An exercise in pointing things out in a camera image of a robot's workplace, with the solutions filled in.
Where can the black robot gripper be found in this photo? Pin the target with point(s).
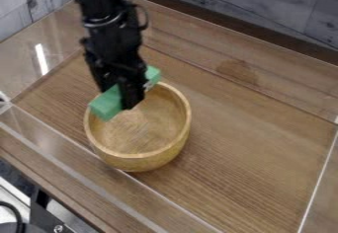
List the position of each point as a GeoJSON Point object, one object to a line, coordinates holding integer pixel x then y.
{"type": "Point", "coordinates": [111, 54]}

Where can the clear acrylic tray wall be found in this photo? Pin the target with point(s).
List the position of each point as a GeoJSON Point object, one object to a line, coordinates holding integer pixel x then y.
{"type": "Point", "coordinates": [258, 169]}

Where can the black table frame bracket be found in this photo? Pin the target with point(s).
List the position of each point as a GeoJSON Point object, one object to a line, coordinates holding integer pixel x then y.
{"type": "Point", "coordinates": [41, 218]}

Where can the round wooden bowl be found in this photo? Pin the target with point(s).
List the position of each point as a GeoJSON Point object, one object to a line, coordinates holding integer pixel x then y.
{"type": "Point", "coordinates": [141, 139]}

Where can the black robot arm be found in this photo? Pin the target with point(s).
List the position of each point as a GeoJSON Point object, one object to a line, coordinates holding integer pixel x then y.
{"type": "Point", "coordinates": [96, 9]}

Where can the green rectangular stick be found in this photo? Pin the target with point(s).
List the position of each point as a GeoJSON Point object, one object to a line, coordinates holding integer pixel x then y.
{"type": "Point", "coordinates": [107, 104]}

